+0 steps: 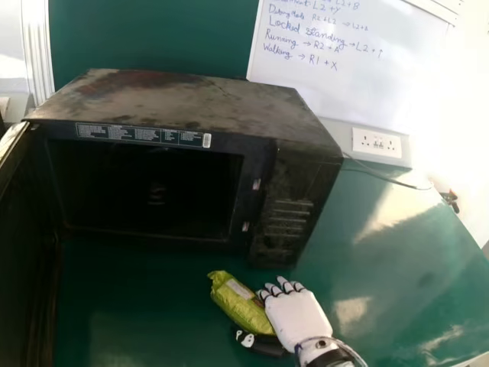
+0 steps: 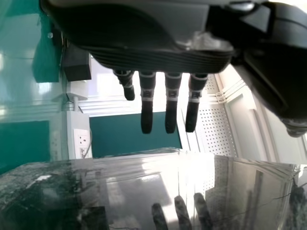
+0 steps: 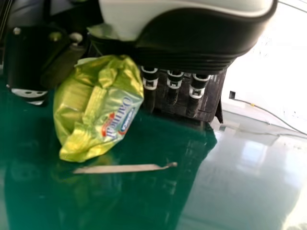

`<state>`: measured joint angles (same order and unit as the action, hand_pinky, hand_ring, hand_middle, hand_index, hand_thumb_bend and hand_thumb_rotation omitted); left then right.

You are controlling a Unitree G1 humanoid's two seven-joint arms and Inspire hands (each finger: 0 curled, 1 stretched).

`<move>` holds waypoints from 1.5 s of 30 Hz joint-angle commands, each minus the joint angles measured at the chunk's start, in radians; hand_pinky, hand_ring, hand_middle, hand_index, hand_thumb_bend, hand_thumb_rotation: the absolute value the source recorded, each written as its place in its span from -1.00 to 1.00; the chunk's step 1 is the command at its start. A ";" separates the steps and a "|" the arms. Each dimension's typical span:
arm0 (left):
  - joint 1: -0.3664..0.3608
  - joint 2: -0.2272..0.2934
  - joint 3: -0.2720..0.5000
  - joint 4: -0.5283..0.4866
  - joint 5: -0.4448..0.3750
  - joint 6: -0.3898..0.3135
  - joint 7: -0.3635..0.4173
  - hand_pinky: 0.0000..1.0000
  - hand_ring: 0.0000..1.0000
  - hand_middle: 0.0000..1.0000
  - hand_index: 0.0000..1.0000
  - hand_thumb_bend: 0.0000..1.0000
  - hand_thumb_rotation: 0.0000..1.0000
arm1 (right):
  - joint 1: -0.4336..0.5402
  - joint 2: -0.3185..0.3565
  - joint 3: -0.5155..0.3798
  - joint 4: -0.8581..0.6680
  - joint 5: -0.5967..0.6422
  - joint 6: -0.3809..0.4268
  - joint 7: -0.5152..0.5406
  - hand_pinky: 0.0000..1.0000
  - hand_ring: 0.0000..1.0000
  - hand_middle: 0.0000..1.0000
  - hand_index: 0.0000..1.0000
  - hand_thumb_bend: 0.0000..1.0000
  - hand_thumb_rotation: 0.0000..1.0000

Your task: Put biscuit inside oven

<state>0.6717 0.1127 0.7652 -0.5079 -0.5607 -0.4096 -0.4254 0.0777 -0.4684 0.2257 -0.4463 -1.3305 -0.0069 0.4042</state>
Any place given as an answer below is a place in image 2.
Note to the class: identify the white socket strip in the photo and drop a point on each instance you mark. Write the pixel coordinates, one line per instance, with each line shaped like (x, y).
(82, 141)

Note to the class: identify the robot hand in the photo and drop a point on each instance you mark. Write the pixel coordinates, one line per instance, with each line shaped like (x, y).
(148, 36)

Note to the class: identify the black box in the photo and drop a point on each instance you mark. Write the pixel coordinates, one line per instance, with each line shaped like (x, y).
(76, 64)

